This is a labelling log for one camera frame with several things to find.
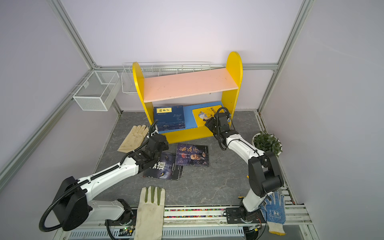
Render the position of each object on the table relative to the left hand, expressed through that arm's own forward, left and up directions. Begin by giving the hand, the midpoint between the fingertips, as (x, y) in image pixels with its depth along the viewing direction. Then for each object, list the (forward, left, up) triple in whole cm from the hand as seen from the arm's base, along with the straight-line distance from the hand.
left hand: (163, 138), depth 83 cm
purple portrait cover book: (-3, -16, -16) cm, 22 cm away
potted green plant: (-6, -57, 0) cm, 57 cm away
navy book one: (+9, -1, 0) cm, 9 cm away
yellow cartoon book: (+18, -23, -2) cm, 29 cm away
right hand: (+10, -27, -1) cm, 29 cm away
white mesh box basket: (+35, +43, +8) cm, 56 cm away
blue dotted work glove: (-37, -56, -18) cm, 69 cm away
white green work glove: (-34, +7, -16) cm, 38 cm away
